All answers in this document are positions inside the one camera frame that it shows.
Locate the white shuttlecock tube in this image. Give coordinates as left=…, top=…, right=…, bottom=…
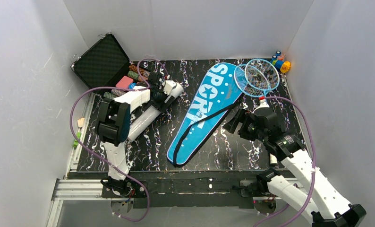
left=128, top=82, right=183, bottom=141

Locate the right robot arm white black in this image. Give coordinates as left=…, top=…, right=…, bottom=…
left=224, top=107, right=366, bottom=227

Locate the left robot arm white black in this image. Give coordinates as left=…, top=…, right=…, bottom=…
left=96, top=73, right=183, bottom=196

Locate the blue badminton racket left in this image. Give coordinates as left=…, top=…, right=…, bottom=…
left=233, top=64, right=264, bottom=98

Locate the blue badminton racket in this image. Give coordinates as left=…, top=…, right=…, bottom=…
left=233, top=64, right=264, bottom=98
left=245, top=59, right=280, bottom=96

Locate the blue badminton racket right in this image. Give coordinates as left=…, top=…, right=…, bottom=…
left=245, top=59, right=280, bottom=96

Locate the poker chip roll brown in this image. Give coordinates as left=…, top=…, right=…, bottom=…
left=128, top=64, right=150, bottom=78

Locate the poker chip roll green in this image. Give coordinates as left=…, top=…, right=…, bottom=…
left=127, top=71, right=144, bottom=82

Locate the pink card box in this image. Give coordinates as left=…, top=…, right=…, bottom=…
left=115, top=76, right=134, bottom=89

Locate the poker chip roll purple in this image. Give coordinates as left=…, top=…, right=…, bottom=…
left=111, top=89, right=126, bottom=97

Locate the poker chip roll front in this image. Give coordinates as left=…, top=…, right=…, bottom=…
left=103, top=92, right=118, bottom=99

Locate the blue racket bag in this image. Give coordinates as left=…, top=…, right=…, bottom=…
left=167, top=62, right=243, bottom=167

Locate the black aluminium case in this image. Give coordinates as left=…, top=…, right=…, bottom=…
left=70, top=33, right=132, bottom=96

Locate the wooden block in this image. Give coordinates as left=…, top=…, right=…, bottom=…
left=77, top=118, right=85, bottom=128

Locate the green clip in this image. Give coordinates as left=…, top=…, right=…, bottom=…
left=73, top=131, right=81, bottom=148

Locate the black base beam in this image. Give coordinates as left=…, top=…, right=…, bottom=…
left=65, top=169, right=301, bottom=210

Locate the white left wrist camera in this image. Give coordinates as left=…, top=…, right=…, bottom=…
left=163, top=80, right=177, bottom=95

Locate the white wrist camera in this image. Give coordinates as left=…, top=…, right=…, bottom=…
left=252, top=96, right=270, bottom=113
left=163, top=80, right=177, bottom=95

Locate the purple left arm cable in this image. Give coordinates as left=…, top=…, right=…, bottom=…
left=69, top=58, right=170, bottom=223

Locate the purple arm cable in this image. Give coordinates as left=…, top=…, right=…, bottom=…
left=69, top=58, right=170, bottom=223
left=253, top=96, right=316, bottom=227

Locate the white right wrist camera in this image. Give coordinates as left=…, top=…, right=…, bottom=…
left=252, top=96, right=270, bottom=113

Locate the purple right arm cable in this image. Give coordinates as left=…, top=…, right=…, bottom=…
left=253, top=96, right=316, bottom=227

